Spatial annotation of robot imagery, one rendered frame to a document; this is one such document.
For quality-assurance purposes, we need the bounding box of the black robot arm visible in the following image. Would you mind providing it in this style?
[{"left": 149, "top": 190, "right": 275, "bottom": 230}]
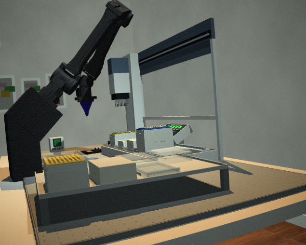
[{"left": 38, "top": 0, "right": 133, "bottom": 108}]

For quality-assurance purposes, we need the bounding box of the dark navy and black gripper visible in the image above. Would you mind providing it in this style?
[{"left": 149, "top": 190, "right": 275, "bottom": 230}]
[{"left": 75, "top": 86, "right": 97, "bottom": 116}]

